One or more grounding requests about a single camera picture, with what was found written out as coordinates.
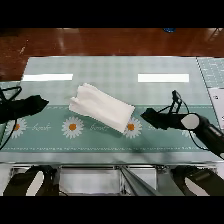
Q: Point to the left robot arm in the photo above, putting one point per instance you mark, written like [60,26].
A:
[23,106]

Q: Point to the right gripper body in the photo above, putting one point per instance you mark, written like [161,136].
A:
[160,119]

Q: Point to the silver frame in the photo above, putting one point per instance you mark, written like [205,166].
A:
[136,181]

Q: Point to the white T-shirt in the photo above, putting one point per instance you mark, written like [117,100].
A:
[100,107]

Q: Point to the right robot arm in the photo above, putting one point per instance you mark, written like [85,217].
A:
[208,130]

